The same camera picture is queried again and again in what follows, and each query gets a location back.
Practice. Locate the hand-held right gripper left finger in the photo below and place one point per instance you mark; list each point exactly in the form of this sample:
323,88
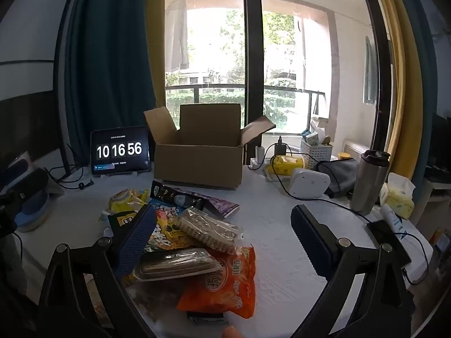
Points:
135,239

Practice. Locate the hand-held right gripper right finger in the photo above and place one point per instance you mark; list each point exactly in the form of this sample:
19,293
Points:
310,239

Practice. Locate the dark green snack packet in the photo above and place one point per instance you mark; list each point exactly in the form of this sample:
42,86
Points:
121,221

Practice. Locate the yellow cartoon snack packet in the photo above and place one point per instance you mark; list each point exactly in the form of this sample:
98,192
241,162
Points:
165,232

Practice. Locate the yellow round-print snack packet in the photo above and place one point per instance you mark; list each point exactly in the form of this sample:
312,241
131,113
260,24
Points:
127,199

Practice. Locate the white blue snack packet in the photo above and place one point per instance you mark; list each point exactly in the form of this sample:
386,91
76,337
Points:
169,212

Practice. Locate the black cookie packet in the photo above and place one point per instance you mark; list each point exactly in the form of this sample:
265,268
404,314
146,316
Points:
165,193

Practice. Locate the clear bag of brown snacks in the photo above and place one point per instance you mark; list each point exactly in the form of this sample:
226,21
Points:
155,299

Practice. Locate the purple snack packet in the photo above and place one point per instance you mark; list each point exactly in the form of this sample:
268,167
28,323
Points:
225,206

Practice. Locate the orange snack packet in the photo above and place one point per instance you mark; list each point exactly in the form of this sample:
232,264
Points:
218,288

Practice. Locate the brown cardboard box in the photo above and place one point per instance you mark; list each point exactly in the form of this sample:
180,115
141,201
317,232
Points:
197,162

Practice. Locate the dark brown snack packet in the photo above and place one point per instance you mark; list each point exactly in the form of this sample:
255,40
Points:
206,317

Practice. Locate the person's right hand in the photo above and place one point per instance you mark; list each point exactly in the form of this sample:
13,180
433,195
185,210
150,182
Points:
232,332

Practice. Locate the blue white round object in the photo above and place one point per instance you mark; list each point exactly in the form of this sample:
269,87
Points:
33,211

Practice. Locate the white rounded device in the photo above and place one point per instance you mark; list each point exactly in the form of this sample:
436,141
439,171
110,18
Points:
308,183

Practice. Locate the grey cloth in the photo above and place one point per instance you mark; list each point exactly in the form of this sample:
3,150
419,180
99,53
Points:
341,176

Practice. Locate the black phone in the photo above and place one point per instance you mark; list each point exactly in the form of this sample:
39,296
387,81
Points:
385,236

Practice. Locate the yellow wipes packet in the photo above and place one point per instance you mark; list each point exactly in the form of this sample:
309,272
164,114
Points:
285,163

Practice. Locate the steel tumbler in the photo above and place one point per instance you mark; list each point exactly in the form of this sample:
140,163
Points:
368,183

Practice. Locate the white plastic basket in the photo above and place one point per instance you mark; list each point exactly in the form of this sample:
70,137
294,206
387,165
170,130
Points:
315,155

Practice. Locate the white tube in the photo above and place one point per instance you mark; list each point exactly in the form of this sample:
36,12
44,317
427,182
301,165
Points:
393,218

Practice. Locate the orange lid jar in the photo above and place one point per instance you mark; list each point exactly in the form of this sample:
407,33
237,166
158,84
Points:
344,155

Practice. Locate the black tablet clock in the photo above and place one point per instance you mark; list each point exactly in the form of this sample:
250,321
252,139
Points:
119,149

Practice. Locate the yellow tissue pack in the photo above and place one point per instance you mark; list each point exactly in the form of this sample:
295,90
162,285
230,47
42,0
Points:
398,200

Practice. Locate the black charger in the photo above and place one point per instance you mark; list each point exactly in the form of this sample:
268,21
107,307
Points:
281,146

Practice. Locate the white charger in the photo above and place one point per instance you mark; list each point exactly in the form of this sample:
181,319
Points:
260,153

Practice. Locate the green white carton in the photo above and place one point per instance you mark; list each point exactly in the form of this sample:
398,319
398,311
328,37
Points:
310,137

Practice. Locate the white appliance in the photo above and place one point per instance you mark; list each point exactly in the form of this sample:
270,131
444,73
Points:
356,148

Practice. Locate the yellow curtain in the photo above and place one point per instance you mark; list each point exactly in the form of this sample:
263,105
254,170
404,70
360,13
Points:
405,95
155,42

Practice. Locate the black balcony railing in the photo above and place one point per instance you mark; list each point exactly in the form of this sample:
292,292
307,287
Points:
218,85

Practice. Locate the light blue hanging towel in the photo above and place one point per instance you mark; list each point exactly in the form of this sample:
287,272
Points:
369,74

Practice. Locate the teal curtain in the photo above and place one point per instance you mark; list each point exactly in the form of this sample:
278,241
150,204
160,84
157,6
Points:
105,60
428,77

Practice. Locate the hanging white shirt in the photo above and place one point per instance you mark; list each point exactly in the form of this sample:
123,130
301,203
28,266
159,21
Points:
178,35

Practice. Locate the black window frame post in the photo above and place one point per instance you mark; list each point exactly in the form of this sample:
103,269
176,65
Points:
253,77

